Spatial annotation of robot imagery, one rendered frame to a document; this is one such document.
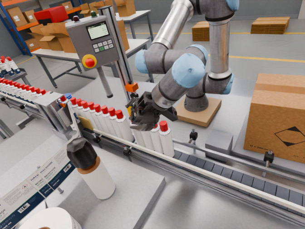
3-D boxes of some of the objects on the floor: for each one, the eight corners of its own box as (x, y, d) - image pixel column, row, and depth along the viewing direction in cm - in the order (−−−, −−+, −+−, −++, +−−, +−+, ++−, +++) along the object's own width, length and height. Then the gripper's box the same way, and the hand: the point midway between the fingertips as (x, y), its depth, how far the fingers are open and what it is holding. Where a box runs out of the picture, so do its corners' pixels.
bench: (84, 49, 580) (73, 22, 532) (102, 40, 626) (94, 14, 578) (138, 54, 459) (130, 19, 412) (156, 42, 505) (150, 10, 458)
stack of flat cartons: (192, 41, 457) (191, 27, 438) (199, 33, 490) (199, 21, 471) (218, 41, 425) (219, 26, 406) (225, 33, 458) (225, 19, 439)
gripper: (144, 82, 55) (119, 116, 71) (148, 109, 51) (120, 138, 66) (168, 88, 59) (139, 119, 75) (174, 113, 55) (142, 140, 71)
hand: (138, 127), depth 71 cm, fingers closed
